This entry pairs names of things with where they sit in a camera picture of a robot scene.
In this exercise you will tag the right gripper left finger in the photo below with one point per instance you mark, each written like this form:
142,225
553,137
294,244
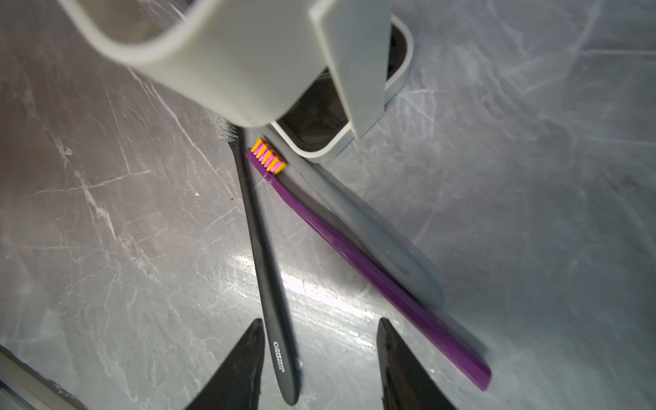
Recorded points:
237,382

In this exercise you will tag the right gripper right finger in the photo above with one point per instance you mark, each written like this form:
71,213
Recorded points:
406,384

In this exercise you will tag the black toothbrush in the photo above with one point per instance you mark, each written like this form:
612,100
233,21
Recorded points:
278,323

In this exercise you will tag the purple toothbrush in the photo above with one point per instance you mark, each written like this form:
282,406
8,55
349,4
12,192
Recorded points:
269,164

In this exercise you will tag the white toothbrush holder organizer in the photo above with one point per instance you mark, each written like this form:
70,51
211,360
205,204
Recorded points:
320,73

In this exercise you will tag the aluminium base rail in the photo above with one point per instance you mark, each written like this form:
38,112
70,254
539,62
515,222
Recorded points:
24,388

